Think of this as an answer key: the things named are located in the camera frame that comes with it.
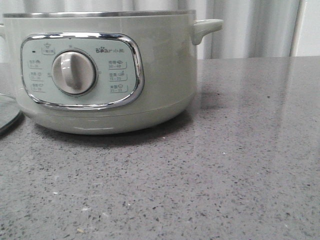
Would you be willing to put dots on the light green electric cooking pot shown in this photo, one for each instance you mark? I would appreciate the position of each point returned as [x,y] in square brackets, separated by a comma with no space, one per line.
[104,72]

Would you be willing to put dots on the glass pot lid steel rim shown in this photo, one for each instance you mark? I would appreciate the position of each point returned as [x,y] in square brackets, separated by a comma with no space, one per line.
[10,112]

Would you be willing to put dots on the grey white curtain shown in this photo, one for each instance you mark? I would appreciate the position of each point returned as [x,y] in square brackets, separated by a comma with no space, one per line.
[251,28]

